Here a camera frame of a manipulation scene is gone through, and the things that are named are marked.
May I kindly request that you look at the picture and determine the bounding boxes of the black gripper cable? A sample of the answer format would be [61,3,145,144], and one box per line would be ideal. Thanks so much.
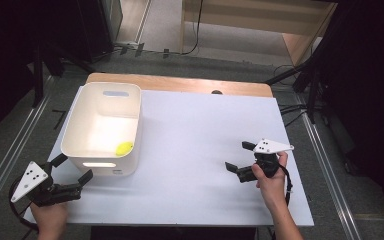
[279,164,295,207]
[8,175,42,233]

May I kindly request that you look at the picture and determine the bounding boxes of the black curtain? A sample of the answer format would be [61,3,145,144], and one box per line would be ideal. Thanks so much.
[313,0,384,219]
[0,0,81,146]

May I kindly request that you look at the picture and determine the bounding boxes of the black metal stand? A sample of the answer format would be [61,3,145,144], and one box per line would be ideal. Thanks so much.
[31,43,65,108]

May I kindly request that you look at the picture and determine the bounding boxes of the wooden table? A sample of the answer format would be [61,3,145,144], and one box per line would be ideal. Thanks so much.
[85,72,274,99]

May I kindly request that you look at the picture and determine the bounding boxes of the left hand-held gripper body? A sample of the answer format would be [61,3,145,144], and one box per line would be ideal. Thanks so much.
[10,160,83,207]

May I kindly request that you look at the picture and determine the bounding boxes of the black floor cables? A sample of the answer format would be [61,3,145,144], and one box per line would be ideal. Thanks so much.
[273,64,310,128]

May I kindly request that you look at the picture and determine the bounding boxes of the yellow tennis ball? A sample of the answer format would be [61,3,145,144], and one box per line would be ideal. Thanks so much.
[115,141,135,157]

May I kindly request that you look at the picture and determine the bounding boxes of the white board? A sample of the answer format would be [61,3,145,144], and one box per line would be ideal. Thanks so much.
[23,85,315,228]

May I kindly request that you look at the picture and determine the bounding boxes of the light wooden furniture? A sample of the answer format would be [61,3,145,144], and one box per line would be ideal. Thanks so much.
[179,0,338,67]

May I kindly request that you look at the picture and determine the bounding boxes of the white plastic storage bin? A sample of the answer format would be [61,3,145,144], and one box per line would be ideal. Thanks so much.
[60,81,143,177]

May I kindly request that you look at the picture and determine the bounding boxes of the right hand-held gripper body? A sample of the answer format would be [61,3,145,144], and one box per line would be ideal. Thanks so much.
[237,138,295,184]

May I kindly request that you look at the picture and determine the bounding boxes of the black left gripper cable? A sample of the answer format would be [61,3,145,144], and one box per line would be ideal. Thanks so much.
[8,175,42,233]

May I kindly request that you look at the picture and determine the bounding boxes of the metal floor rail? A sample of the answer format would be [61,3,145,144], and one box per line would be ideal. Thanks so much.
[0,75,53,228]
[294,93,363,240]

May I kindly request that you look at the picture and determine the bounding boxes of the person's right hand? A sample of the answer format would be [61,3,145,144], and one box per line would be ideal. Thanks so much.
[251,151,289,209]

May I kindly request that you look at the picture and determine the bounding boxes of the person's left hand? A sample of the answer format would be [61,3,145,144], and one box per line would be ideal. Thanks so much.
[29,200,70,240]

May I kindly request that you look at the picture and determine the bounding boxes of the black tripod stand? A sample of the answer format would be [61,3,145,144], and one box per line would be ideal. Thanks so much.
[264,49,328,125]

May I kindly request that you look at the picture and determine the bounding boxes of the black cabinet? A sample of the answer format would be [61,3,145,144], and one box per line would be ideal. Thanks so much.
[76,0,124,64]

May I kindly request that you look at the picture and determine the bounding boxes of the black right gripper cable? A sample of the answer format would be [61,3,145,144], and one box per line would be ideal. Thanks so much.
[279,164,295,207]

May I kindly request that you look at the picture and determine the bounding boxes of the black hanging cable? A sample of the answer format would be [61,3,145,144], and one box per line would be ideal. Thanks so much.
[181,0,204,56]

